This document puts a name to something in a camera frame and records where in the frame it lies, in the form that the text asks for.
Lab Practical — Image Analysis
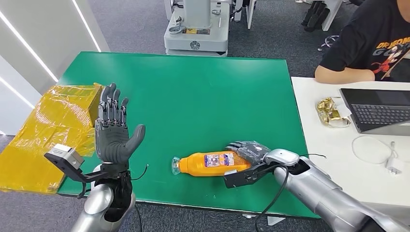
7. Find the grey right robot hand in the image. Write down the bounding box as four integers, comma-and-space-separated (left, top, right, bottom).
225, 141, 271, 167

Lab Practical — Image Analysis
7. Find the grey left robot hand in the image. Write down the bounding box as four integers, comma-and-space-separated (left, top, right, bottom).
94, 83, 146, 164

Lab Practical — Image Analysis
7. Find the orange plastic bottle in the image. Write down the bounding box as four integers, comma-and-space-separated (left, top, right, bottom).
171, 151, 252, 177

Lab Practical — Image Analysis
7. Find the yellow taped cardboard box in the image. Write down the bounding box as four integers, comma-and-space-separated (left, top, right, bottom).
0, 83, 104, 195

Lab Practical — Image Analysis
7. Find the gold foil snack wrapper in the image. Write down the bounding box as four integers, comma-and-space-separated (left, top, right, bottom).
316, 97, 352, 129

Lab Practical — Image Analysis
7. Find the dark grey laptop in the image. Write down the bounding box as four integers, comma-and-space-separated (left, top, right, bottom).
339, 88, 410, 136

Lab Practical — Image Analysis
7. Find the white furniture panel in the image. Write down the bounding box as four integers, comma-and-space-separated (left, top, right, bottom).
246, 0, 256, 29

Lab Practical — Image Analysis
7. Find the white charger adapter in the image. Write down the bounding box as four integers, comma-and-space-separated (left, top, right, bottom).
386, 157, 404, 175

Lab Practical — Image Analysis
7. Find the white desk leg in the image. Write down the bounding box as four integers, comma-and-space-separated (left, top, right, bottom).
322, 0, 343, 32

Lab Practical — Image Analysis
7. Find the person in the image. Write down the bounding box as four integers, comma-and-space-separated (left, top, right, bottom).
314, 0, 410, 85

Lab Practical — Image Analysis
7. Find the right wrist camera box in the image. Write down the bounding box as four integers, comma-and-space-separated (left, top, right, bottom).
223, 162, 276, 189

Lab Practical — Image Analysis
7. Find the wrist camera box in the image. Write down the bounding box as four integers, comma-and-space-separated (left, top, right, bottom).
44, 144, 106, 184
223, 162, 276, 189

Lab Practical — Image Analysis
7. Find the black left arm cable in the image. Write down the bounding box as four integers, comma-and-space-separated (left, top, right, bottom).
131, 164, 149, 232

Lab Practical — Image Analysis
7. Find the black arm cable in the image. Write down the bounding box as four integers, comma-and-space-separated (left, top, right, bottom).
131, 164, 149, 232
254, 153, 327, 232

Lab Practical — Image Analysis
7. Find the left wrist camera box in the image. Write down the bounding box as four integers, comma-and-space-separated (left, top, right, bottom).
44, 144, 106, 184

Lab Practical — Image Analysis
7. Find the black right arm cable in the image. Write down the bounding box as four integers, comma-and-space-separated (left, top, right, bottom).
254, 153, 327, 232

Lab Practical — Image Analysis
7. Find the white charger cable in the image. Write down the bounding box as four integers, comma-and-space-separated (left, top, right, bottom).
351, 135, 399, 165

